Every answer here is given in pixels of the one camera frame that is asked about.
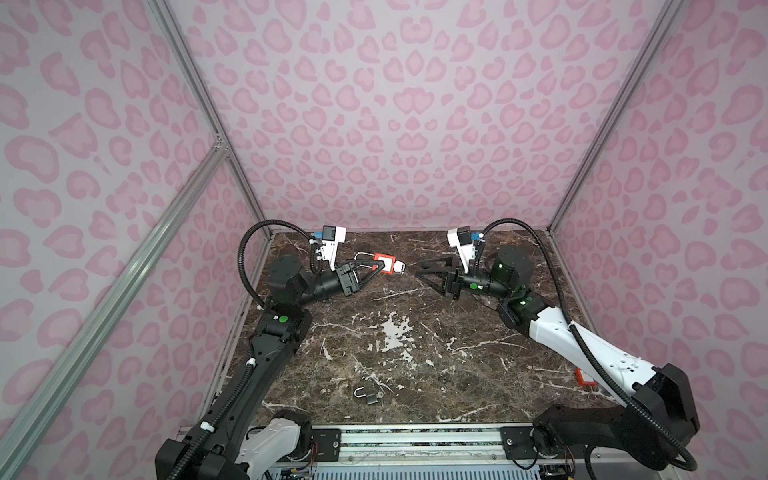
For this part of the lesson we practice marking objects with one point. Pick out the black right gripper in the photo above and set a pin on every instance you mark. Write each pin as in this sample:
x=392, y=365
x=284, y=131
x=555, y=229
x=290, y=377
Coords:
x=453, y=287

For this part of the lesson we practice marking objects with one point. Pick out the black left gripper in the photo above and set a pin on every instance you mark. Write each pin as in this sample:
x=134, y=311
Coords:
x=352, y=284

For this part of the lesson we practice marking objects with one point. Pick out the red padlock with steel shackle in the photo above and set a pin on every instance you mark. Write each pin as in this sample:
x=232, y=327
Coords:
x=390, y=264

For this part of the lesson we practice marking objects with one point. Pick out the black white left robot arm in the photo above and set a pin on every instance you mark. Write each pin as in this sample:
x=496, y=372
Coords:
x=224, y=444

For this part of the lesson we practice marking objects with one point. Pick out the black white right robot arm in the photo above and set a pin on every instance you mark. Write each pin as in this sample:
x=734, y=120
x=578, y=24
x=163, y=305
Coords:
x=655, y=416

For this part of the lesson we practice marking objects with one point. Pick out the small black padlock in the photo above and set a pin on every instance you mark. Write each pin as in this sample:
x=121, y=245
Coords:
x=367, y=395

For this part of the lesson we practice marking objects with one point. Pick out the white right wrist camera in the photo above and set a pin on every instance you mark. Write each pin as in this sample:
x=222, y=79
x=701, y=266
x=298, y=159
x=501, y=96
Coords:
x=466, y=242

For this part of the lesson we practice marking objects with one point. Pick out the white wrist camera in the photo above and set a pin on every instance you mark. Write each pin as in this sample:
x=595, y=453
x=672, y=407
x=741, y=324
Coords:
x=324, y=247
x=466, y=242

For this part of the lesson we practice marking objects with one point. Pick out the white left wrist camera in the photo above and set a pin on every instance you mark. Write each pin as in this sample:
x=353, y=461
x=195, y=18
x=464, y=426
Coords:
x=324, y=247

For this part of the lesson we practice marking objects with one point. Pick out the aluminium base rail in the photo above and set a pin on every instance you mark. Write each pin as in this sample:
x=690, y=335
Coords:
x=451, y=451

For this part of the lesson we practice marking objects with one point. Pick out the aluminium corner frame post left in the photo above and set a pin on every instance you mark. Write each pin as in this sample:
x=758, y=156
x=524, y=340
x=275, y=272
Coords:
x=181, y=51

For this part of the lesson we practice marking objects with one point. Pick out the aluminium corner frame post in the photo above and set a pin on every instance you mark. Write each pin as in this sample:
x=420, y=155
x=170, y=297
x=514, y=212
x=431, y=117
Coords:
x=181, y=51
x=664, y=26

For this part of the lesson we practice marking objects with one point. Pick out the aluminium corner frame post right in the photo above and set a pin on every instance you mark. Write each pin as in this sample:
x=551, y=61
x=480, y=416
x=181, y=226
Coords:
x=664, y=26

